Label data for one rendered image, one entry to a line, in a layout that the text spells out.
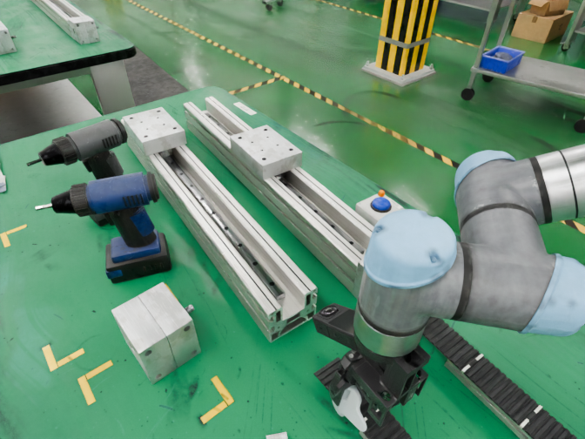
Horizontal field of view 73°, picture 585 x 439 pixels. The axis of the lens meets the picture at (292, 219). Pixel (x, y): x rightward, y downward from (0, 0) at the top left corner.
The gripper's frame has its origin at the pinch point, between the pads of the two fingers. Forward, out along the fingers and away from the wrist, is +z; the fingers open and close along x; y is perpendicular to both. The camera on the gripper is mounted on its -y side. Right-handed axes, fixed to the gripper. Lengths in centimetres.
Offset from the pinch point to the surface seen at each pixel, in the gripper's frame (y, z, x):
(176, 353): -21.0, -1.1, -19.5
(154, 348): -20.7, -5.4, -22.2
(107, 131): -66, -18, -13
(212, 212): -47.4, -2.8, 0.0
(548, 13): -214, 54, 474
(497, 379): 10.7, -0.4, 19.8
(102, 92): -191, 23, 6
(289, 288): -20.9, -2.2, 2.3
